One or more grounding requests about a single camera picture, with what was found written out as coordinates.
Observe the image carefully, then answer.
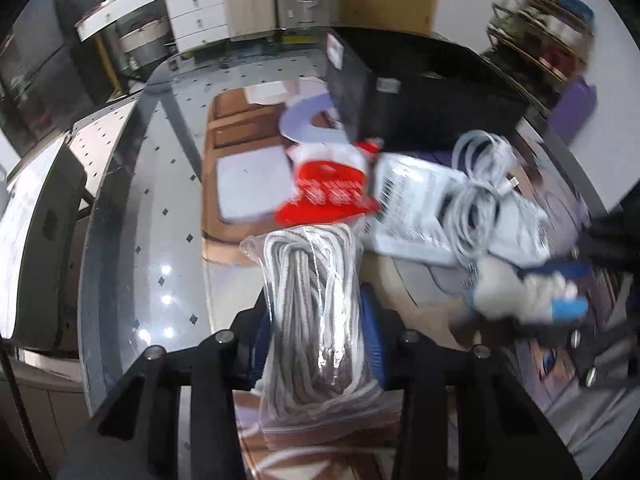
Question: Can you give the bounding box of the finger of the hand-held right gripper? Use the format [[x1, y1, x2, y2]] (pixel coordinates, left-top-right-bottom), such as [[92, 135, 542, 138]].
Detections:
[[517, 210, 640, 291], [510, 295, 640, 391]]

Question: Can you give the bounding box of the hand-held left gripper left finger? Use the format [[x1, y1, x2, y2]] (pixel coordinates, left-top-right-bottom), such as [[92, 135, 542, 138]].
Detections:
[[60, 292, 273, 480]]

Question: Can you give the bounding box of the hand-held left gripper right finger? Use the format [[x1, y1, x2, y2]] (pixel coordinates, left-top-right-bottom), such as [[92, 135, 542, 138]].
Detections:
[[357, 282, 583, 480]]

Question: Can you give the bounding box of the white cloth bundle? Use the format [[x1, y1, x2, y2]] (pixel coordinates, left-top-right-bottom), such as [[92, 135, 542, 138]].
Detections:
[[462, 255, 581, 323]]

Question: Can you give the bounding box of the bagged white rope coil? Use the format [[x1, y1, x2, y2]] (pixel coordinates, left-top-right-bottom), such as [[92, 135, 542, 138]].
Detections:
[[239, 224, 416, 466]]

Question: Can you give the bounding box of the white cable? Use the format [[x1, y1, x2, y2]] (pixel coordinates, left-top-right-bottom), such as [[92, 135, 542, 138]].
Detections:
[[437, 130, 521, 271]]

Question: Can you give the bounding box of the white plastic packet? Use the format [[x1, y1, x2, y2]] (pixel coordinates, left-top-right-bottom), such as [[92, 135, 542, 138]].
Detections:
[[362, 152, 551, 266]]

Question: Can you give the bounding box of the red and white packet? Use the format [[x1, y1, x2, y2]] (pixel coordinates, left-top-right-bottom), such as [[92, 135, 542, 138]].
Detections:
[[274, 140, 383, 226]]

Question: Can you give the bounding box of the black cardboard box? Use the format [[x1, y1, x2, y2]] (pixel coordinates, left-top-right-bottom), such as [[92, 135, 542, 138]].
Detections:
[[325, 30, 531, 153]]

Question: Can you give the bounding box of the purple rolled mat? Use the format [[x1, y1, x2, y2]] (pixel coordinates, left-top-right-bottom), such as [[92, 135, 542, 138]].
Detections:
[[547, 77, 598, 146]]

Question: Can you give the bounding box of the wooden shoe rack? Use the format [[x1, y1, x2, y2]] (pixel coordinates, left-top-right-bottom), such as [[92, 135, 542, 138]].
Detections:
[[482, 0, 596, 111]]

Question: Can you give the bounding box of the printed desk mat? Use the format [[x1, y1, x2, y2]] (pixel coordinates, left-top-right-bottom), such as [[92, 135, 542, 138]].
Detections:
[[202, 77, 616, 480]]

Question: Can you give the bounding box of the grey side table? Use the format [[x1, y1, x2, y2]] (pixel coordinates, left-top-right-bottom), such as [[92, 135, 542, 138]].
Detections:
[[0, 142, 90, 356]]

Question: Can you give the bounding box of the woven laundry basket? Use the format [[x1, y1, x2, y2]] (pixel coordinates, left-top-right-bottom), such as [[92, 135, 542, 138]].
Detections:
[[117, 12, 171, 68]]

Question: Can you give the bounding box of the black refrigerator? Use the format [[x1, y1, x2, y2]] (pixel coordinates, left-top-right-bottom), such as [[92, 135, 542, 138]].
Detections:
[[0, 20, 83, 158]]

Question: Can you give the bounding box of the white desk with drawers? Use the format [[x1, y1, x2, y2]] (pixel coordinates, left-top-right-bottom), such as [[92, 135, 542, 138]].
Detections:
[[75, 0, 228, 56]]

